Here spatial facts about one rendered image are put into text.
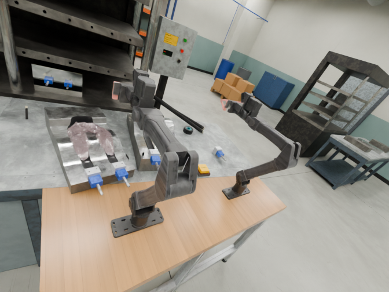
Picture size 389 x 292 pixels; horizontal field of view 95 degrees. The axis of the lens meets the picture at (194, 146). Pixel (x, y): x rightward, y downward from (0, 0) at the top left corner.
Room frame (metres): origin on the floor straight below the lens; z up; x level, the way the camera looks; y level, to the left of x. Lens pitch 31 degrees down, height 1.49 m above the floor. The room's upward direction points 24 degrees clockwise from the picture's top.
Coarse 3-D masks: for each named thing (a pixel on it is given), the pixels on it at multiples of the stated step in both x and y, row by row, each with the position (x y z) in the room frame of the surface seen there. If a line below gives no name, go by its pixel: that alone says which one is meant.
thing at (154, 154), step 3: (150, 150) 0.72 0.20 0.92; (153, 150) 0.73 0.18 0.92; (156, 150) 0.74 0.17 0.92; (150, 153) 0.71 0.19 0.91; (153, 153) 0.71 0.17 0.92; (156, 153) 0.72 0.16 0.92; (150, 156) 0.70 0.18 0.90; (153, 156) 0.70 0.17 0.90; (156, 156) 0.71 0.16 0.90; (150, 159) 0.70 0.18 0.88; (153, 159) 0.68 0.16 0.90; (156, 159) 0.69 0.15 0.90; (159, 159) 0.70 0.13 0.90; (153, 162) 0.67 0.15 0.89; (156, 162) 0.68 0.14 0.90; (159, 162) 0.69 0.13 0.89; (156, 165) 0.66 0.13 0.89
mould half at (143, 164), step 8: (128, 120) 1.02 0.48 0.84; (168, 120) 1.08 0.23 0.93; (128, 128) 0.99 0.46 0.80; (136, 128) 0.88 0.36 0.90; (136, 136) 0.83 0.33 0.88; (136, 144) 0.77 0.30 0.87; (144, 144) 0.79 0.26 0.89; (136, 152) 0.75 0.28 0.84; (136, 160) 0.72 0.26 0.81; (144, 160) 0.68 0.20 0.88; (144, 168) 0.68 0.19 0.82; (152, 168) 0.71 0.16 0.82
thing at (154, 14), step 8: (152, 0) 1.34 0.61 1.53; (160, 0) 1.34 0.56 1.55; (136, 8) 1.87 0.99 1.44; (152, 8) 1.32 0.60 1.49; (160, 8) 1.35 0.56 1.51; (136, 16) 1.87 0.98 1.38; (152, 16) 1.32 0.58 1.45; (136, 24) 1.88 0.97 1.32; (152, 24) 1.32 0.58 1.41; (152, 32) 1.33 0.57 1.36; (152, 40) 1.34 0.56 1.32; (128, 48) 1.88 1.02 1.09; (144, 48) 1.33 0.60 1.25; (152, 48) 1.35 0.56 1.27; (144, 56) 1.32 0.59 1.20; (144, 64) 1.32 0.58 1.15
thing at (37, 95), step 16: (0, 64) 1.10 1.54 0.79; (0, 80) 0.92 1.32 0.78; (32, 80) 1.08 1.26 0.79; (96, 80) 1.52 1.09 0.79; (112, 80) 1.68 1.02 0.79; (128, 80) 1.85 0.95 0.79; (16, 96) 0.86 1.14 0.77; (32, 96) 0.91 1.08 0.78; (48, 96) 0.98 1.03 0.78; (64, 96) 1.05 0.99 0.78; (96, 96) 1.24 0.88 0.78
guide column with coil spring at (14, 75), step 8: (0, 0) 0.90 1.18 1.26; (0, 8) 0.89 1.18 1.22; (8, 8) 0.93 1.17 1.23; (0, 16) 0.89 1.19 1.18; (8, 16) 0.92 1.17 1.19; (0, 24) 0.89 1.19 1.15; (8, 24) 0.91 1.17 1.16; (0, 32) 0.89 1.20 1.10; (8, 32) 0.91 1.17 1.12; (8, 40) 0.90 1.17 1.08; (8, 48) 0.90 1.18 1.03; (8, 56) 0.89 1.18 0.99; (16, 56) 0.93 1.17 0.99; (8, 64) 0.89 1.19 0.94; (16, 64) 0.92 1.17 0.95; (8, 72) 0.89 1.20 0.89; (16, 72) 0.91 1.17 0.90; (16, 80) 0.90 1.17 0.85; (16, 88) 0.90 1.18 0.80
